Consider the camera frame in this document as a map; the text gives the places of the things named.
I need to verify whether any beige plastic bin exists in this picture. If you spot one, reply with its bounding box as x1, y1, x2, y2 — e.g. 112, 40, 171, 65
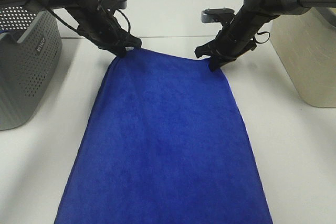
270, 7, 335, 108

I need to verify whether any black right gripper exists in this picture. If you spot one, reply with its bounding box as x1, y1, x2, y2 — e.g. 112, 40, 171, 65
194, 8, 270, 72

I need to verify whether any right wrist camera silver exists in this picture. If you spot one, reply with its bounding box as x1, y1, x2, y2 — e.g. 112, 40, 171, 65
201, 8, 235, 25

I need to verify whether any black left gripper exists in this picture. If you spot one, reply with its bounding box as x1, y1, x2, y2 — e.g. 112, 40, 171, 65
64, 0, 142, 58

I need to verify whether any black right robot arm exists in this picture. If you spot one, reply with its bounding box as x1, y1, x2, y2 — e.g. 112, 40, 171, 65
194, 0, 335, 71

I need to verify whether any blue microfibre towel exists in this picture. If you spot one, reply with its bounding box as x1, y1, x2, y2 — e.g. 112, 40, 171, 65
55, 49, 272, 223

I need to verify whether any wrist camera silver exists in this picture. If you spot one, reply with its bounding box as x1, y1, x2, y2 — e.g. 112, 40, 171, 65
201, 8, 235, 25
98, 0, 127, 9

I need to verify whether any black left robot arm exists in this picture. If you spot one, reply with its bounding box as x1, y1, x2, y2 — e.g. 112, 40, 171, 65
1, 0, 142, 57

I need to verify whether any grey perforated plastic basket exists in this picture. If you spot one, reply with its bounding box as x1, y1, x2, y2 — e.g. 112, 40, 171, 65
1, 7, 62, 130

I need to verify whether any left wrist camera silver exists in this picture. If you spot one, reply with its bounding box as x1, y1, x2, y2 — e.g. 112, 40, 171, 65
98, 0, 127, 9

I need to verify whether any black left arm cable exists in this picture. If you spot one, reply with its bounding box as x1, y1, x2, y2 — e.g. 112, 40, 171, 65
4, 0, 132, 36

